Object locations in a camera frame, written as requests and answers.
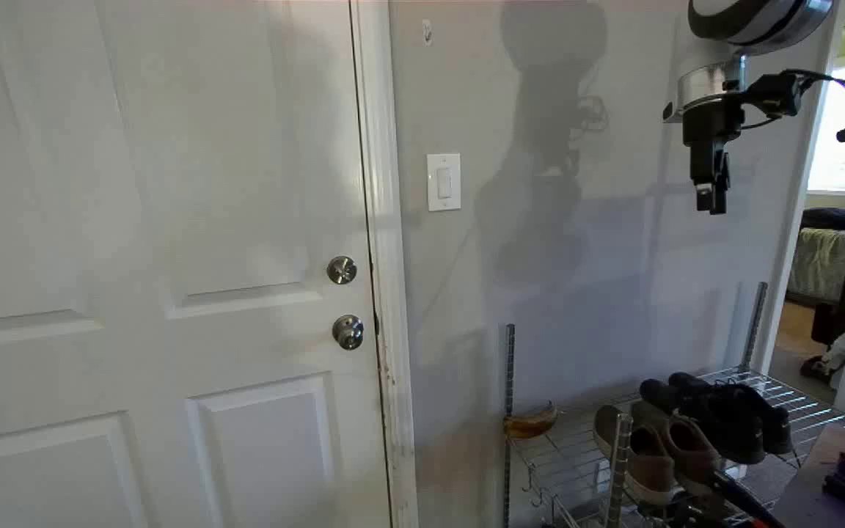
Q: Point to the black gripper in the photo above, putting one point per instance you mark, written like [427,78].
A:
[710,134]

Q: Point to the white door frame trim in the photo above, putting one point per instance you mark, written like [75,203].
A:
[383,246]

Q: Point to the bed with green blanket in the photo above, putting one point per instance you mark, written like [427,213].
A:
[823,266]

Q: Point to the white panel door with deadbolt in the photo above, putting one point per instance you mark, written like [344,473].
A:
[147,266]

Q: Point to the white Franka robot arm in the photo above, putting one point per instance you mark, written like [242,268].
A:
[762,18]

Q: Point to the white wall light switch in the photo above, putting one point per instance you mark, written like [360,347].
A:
[443,180]

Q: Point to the black shoe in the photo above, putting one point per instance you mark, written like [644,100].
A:
[727,422]
[771,422]

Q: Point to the white shoe on floor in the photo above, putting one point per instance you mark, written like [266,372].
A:
[832,356]

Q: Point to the silver deadbolt lock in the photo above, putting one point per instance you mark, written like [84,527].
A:
[342,272]

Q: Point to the brown shoe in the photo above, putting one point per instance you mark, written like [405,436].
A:
[691,442]
[647,466]

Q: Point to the silver round door knob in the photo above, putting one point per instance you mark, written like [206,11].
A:
[347,334]

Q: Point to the red and black clamp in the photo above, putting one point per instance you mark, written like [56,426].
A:
[734,493]

